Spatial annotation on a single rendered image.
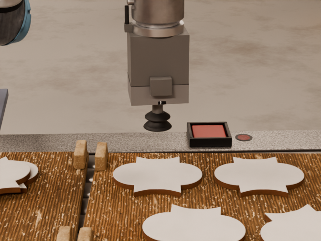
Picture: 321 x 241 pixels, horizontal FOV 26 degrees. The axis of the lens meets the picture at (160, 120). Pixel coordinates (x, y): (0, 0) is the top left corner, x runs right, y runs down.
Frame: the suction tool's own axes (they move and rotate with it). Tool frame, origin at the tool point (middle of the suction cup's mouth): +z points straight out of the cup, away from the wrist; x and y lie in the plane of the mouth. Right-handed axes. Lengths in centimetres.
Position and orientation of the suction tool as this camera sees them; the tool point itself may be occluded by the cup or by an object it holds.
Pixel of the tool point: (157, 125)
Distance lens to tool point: 105.6
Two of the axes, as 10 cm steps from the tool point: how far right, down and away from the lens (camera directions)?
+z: 0.0, 9.2, 3.9
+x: -1.2, -3.9, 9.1
